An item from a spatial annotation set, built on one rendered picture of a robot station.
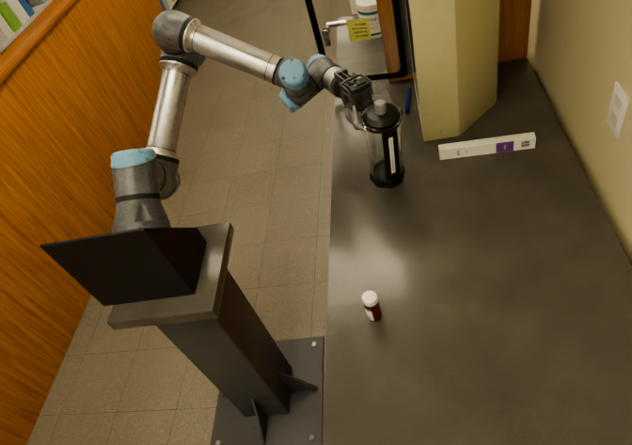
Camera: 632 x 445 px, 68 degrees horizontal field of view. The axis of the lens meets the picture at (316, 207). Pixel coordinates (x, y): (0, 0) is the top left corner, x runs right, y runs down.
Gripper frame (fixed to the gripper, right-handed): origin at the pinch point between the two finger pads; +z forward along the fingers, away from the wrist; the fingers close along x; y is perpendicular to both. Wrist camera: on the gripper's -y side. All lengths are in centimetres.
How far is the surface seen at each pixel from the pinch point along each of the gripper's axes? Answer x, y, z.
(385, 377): -34, -23, 47
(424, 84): 20.7, -2.8, -9.0
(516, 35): 69, -14, -22
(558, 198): 30, -22, 33
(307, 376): -48, -118, -8
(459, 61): 29.4, 2.2, -4.7
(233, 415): -83, -119, -12
